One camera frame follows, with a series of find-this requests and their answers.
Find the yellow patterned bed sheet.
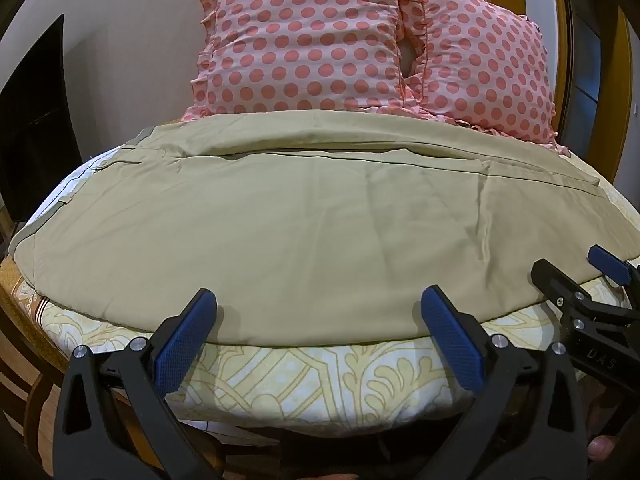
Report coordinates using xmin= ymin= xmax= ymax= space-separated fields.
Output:
xmin=0 ymin=152 xmax=640 ymax=426

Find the beige blanket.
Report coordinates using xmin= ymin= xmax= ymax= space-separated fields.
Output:
xmin=10 ymin=109 xmax=640 ymax=347

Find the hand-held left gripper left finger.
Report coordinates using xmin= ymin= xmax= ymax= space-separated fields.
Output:
xmin=52 ymin=287 xmax=219 ymax=480

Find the wooden bed frame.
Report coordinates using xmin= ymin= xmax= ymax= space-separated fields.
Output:
xmin=0 ymin=255 xmax=151 ymax=463

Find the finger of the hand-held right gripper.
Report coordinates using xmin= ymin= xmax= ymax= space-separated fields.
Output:
xmin=587 ymin=244 xmax=640 ymax=306
xmin=531 ymin=258 xmax=608 ymax=322

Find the dark cabinet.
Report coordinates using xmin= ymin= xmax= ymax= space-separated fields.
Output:
xmin=0 ymin=14 xmax=69 ymax=224

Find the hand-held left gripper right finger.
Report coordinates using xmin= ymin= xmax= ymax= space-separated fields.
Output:
xmin=420 ymin=285 xmax=589 ymax=480

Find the wooden door frame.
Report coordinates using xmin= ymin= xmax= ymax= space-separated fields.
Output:
xmin=482 ymin=0 xmax=640 ymax=186

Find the pink polka dot pillow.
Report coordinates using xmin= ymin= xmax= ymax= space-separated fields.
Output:
xmin=400 ymin=0 xmax=572 ymax=157
xmin=181 ymin=0 xmax=427 ymax=122

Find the person's right hand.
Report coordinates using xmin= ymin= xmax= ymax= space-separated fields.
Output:
xmin=582 ymin=385 xmax=640 ymax=463

